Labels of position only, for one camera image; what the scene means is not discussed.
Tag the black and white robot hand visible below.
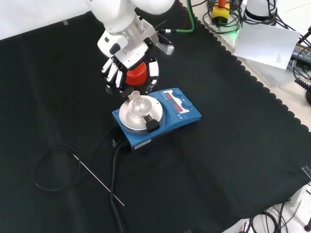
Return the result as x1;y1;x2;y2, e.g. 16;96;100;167
101;40;160;98

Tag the clear round-bottom glass flask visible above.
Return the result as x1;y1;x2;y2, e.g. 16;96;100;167
128;91;146;115

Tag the red ribbed flask stand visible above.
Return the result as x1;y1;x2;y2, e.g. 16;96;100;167
125;62;148;85

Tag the heater with blue base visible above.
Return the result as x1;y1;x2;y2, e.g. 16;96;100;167
111;87;202;152

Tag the yellow stop button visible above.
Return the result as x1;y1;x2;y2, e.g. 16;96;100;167
212;0;230;25

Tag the black bench cloth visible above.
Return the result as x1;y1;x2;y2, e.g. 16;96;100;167
0;11;311;233

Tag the thin steel probe rod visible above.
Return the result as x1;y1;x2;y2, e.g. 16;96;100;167
74;154;125;207

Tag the pale board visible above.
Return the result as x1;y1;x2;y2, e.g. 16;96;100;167
233;23;301;70

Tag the black power adapter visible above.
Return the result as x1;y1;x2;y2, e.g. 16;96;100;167
290;42;311;61

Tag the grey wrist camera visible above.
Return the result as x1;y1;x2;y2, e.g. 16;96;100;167
155;33;175;56

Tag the green cable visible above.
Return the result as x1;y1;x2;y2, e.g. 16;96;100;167
159;0;196;34

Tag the black looped cable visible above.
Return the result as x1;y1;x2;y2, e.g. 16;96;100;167
202;4;242;34

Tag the thick black power cable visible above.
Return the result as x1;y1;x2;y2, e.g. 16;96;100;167
110;139;129;233

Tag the thin black probe cable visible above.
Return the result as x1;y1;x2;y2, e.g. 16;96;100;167
32;145;85;192

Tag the black coiled cable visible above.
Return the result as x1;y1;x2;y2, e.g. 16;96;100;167
294;77;311;105

